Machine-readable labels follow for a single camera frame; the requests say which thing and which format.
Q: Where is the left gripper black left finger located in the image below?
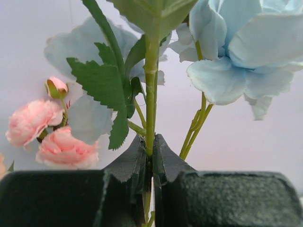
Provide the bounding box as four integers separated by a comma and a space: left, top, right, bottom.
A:
0, 137, 146, 227

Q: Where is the pink and blue flower bouquet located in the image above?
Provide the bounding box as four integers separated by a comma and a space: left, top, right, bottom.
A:
44, 0, 303, 227

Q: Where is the small pink rose stem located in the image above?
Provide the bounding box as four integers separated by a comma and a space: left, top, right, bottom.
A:
5, 75, 100, 170

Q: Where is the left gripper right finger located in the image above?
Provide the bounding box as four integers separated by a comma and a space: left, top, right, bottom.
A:
152, 134, 303, 227

